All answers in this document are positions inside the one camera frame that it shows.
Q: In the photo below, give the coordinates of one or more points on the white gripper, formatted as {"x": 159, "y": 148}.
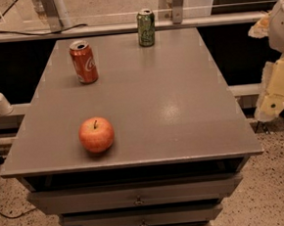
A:
{"x": 283, "y": 28}

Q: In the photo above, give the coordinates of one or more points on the red coke can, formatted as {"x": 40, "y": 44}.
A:
{"x": 83, "y": 61}

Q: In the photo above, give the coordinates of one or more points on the green soda can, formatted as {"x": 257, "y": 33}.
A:
{"x": 146, "y": 27}

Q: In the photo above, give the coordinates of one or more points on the grey drawer cabinet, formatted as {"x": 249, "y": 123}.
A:
{"x": 180, "y": 143}

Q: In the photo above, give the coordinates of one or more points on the red apple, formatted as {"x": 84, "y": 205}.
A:
{"x": 96, "y": 134}

